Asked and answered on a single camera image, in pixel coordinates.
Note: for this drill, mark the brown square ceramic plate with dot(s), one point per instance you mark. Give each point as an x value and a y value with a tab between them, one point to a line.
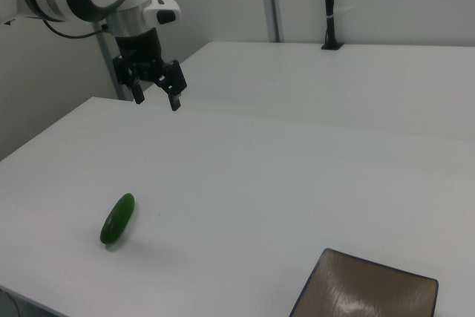
367	287

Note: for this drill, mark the green cucumber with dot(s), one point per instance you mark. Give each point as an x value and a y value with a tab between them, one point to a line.
118	219

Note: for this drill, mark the grey partition frame post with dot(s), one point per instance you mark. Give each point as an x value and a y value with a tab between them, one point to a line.
111	68
272	1

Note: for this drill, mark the black pole with base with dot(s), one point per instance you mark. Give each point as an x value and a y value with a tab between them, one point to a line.
329	1

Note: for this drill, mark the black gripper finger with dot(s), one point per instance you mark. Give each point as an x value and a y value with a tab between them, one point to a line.
174	83
138	92

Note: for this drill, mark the white zip tie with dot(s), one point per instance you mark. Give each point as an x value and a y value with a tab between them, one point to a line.
335	13

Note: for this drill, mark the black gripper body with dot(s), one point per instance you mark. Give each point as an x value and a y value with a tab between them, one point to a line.
139	51

